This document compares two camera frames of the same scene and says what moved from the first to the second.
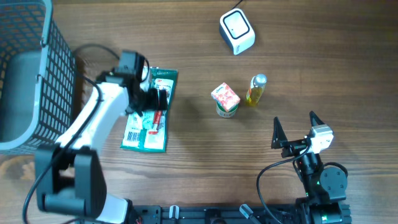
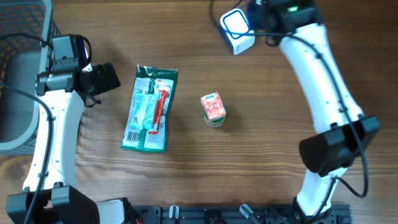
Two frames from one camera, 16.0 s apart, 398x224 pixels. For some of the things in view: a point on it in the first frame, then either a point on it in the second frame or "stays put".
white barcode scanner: [236, 30] stays put
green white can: [225, 114] → [214, 112]
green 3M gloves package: [148, 132] stays put
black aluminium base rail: [140, 212] stays put
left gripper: [151, 104] → [104, 84]
